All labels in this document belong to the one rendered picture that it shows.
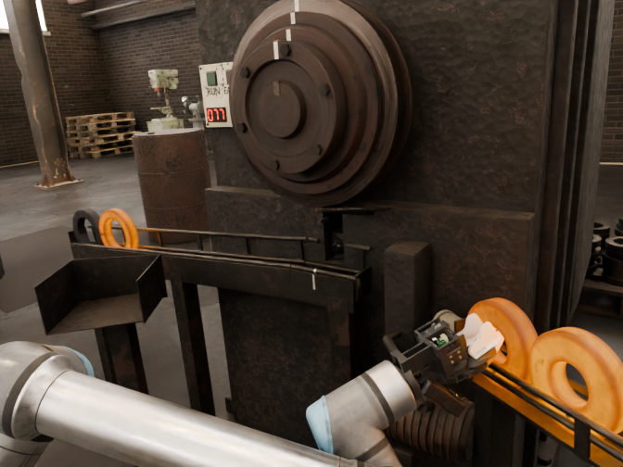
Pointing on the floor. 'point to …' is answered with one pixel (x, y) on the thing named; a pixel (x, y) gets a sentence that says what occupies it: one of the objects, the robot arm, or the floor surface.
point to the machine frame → (421, 196)
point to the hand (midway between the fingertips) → (500, 333)
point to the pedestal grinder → (196, 113)
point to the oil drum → (173, 182)
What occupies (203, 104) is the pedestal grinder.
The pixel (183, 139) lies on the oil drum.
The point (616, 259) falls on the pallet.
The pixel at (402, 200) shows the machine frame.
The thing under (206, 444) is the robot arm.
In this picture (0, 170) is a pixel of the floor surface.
